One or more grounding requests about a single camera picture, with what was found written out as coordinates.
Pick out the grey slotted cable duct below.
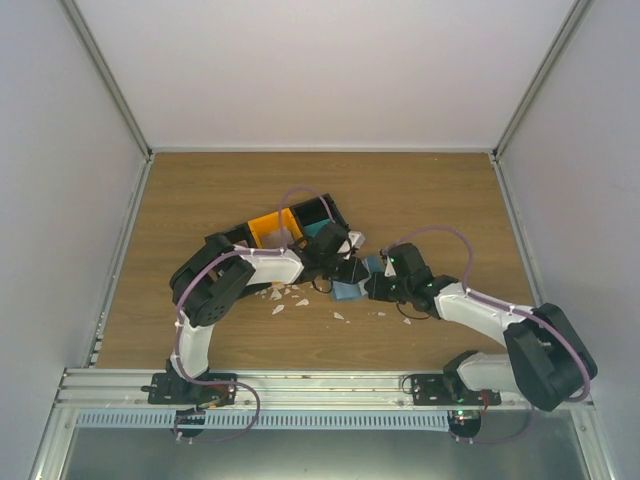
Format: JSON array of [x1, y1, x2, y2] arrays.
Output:
[[76, 409, 449, 432]]

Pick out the teal card holder wallet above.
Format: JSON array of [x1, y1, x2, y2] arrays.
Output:
[[331, 255, 384, 302]]

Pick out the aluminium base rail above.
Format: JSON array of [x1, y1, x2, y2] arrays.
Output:
[[54, 367, 596, 412]]

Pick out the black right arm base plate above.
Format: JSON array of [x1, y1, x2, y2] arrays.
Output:
[[399, 373, 502, 406]]

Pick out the white cards in orange bin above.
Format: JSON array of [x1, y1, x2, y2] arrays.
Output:
[[259, 229, 293, 249]]

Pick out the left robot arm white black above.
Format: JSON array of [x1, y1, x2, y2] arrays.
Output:
[[169, 221, 368, 404]]

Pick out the black bin with teal cards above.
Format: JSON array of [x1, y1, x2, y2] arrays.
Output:
[[290, 193, 349, 236]]

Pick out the stack of teal cards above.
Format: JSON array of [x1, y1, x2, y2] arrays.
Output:
[[303, 220, 327, 237]]

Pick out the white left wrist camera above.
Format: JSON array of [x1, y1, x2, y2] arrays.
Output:
[[337, 230, 365, 259]]

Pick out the black bin with red cards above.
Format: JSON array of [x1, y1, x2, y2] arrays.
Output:
[[204, 223, 257, 248]]

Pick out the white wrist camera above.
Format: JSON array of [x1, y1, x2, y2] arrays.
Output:
[[380, 250, 396, 278], [337, 230, 365, 259]]

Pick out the aluminium frame post left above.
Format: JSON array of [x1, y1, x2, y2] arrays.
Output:
[[58, 0, 153, 163]]

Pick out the aluminium frame post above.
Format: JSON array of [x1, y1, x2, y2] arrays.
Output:
[[58, 0, 153, 163], [491, 0, 593, 163]]

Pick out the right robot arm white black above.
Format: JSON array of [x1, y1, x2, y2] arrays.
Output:
[[364, 243, 598, 412]]

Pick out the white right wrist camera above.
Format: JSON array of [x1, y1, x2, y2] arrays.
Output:
[[380, 250, 396, 278]]

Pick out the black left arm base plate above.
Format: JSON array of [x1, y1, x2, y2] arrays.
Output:
[[141, 371, 237, 407]]

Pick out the orange plastic bin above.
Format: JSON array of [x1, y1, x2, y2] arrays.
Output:
[[248, 208, 303, 249]]

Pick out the aluminium frame post right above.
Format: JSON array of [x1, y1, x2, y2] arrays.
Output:
[[491, 0, 593, 163]]

